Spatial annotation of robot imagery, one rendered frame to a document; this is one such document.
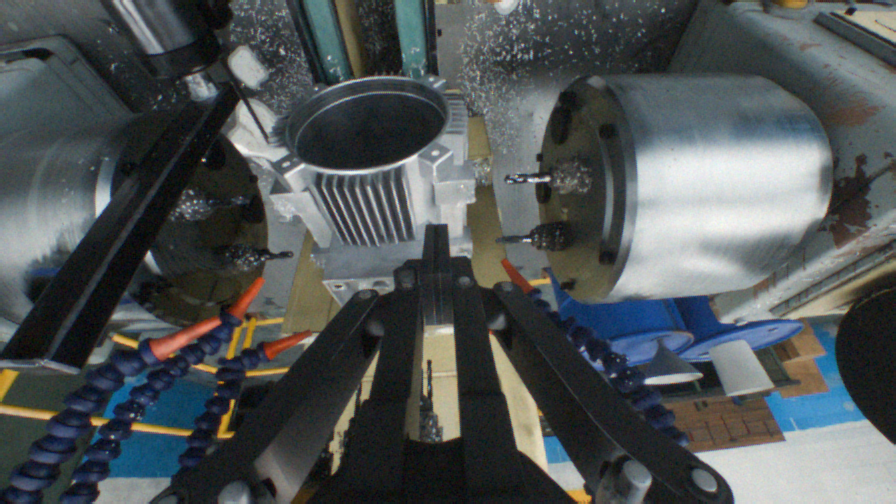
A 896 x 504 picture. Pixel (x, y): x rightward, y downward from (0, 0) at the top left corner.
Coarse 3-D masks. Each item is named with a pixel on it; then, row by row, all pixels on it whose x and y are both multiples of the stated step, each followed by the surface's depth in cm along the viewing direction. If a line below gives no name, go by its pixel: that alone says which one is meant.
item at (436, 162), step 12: (324, 84) 33; (432, 84) 32; (444, 84) 33; (432, 144) 26; (288, 156) 26; (420, 156) 25; (432, 156) 25; (444, 156) 25; (276, 168) 25; (288, 168) 25; (300, 168) 25; (420, 168) 26; (432, 168) 25; (444, 168) 26; (288, 180) 25; (300, 180) 26; (432, 180) 26
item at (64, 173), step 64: (64, 128) 27; (128, 128) 26; (0, 192) 24; (64, 192) 24; (192, 192) 30; (256, 192) 45; (0, 256) 24; (64, 256) 24; (192, 256) 32; (256, 256) 38; (128, 320) 29; (192, 320) 32
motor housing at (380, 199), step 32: (320, 96) 32; (352, 96) 34; (384, 96) 35; (416, 96) 34; (448, 96) 31; (288, 128) 29; (320, 128) 34; (352, 128) 37; (384, 128) 38; (416, 128) 37; (448, 128) 28; (320, 160) 35; (352, 160) 40; (384, 160) 42; (416, 160) 26; (320, 192) 26; (352, 192) 26; (384, 192) 25; (416, 192) 28; (320, 224) 34; (352, 224) 28; (384, 224) 29; (416, 224) 31; (448, 224) 35
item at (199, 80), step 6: (204, 72) 25; (186, 78) 24; (192, 78) 24; (198, 78) 24; (204, 78) 25; (210, 78) 25; (192, 84) 25; (198, 84) 25; (204, 84) 25; (210, 90) 25; (198, 96) 25
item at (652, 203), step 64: (576, 128) 31; (640, 128) 24; (704, 128) 24; (768, 128) 24; (576, 192) 30; (640, 192) 24; (704, 192) 24; (768, 192) 24; (576, 256) 34; (640, 256) 26; (704, 256) 26; (768, 256) 26
